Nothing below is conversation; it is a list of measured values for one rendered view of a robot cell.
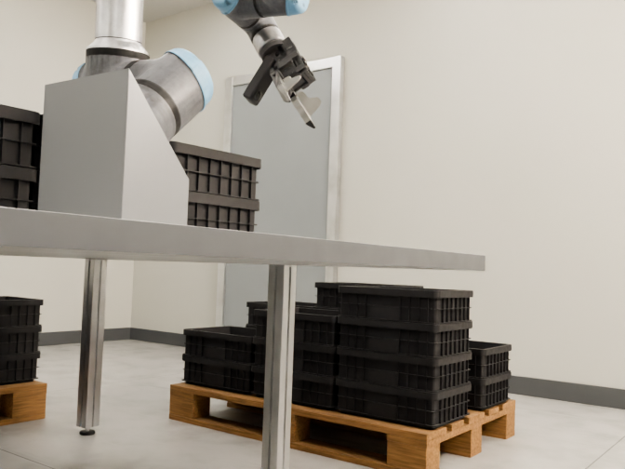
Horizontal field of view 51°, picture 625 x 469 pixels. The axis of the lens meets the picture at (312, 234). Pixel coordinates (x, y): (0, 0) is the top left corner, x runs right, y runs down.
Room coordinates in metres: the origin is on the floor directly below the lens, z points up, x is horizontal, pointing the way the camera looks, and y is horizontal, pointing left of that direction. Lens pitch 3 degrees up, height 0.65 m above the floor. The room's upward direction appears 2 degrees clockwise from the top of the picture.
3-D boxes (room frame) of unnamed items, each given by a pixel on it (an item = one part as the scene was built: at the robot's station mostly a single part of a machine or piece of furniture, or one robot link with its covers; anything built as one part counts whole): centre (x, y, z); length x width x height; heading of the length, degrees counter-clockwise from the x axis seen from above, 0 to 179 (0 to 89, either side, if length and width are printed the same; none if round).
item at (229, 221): (1.72, 0.38, 0.76); 0.40 x 0.30 x 0.12; 49
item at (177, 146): (1.72, 0.38, 0.92); 0.40 x 0.30 x 0.02; 49
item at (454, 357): (2.38, -0.34, 0.37); 0.40 x 0.30 x 0.45; 53
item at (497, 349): (2.70, -0.58, 0.26); 0.40 x 0.30 x 0.23; 53
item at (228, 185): (1.72, 0.38, 0.87); 0.40 x 0.30 x 0.11; 49
